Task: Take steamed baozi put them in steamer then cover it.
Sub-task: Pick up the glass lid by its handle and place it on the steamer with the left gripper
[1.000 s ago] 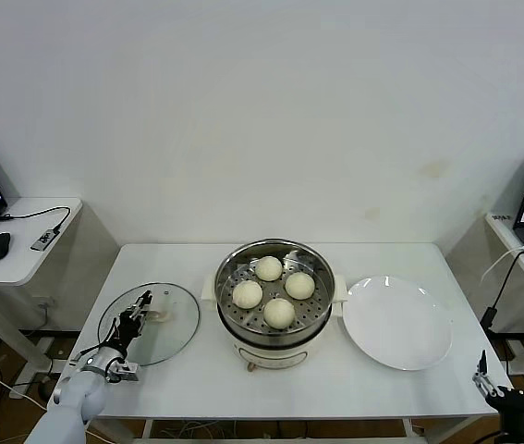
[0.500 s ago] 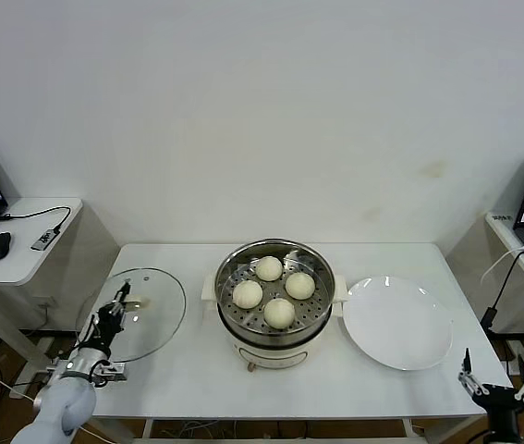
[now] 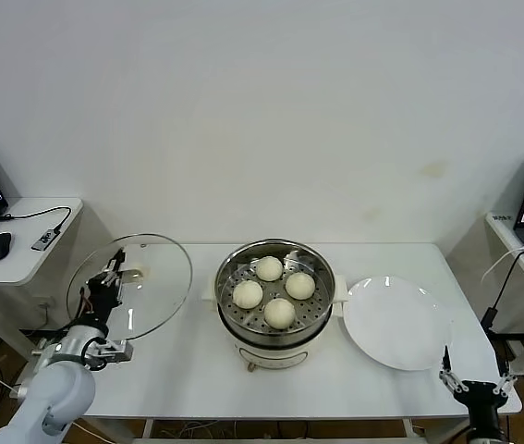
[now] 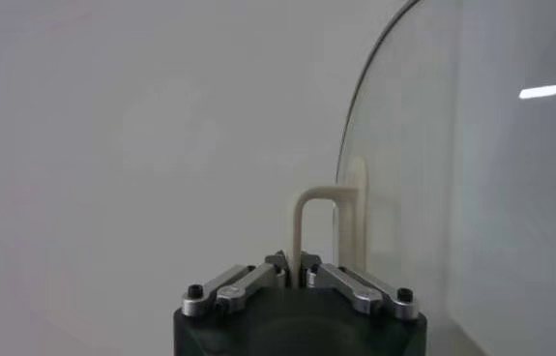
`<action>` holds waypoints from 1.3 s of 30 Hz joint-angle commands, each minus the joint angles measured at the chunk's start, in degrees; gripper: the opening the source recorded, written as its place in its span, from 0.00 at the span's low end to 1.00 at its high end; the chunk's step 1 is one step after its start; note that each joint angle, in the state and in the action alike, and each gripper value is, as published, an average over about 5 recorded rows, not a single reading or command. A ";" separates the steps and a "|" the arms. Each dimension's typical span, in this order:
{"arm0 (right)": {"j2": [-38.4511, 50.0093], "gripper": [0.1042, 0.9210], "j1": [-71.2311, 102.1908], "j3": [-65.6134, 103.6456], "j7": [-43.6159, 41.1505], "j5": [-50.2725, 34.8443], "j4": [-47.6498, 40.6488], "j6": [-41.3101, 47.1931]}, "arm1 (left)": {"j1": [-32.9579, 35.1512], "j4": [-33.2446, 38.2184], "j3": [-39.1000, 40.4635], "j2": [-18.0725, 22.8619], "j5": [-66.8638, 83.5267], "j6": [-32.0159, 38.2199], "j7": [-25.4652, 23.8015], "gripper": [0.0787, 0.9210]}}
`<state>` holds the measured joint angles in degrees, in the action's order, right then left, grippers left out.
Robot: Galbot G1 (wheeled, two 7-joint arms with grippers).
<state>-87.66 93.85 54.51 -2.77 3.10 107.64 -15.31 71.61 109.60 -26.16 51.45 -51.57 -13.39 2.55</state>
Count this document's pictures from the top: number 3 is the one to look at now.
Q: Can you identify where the white side table with mouse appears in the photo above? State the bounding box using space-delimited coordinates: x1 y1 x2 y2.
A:
0 197 122 388

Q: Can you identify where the black power adapter cable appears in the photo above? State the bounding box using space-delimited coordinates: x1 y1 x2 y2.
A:
481 252 524 334

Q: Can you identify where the stainless steel steamer basket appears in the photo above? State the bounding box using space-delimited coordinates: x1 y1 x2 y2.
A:
201 238 348 338

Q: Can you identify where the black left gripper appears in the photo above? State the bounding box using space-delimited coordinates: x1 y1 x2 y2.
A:
79 248 128 330

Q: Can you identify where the white steamed baozi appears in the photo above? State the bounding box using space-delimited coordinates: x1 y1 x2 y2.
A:
285 271 316 301
232 279 263 310
263 298 297 330
255 255 285 282

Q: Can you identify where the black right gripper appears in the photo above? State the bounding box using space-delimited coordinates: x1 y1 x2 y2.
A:
437 345 517 425

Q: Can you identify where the round glass pot lid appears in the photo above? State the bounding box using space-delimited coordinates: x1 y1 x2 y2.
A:
66 233 194 346

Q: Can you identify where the round white plate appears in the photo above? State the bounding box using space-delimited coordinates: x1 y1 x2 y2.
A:
342 276 454 371

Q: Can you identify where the white side table with sticker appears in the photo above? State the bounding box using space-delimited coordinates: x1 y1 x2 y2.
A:
444 210 524 401

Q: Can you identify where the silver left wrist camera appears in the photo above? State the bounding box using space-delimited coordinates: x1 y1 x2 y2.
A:
99 339 134 366

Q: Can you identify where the white charger cable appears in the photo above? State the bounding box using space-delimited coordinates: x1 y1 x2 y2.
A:
479 245 524 286

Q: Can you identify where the cream electric cooker pot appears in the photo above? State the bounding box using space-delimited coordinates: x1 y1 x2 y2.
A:
217 300 336 373

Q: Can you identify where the grey usb hub with cable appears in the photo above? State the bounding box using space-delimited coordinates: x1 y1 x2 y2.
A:
0 205 72 253

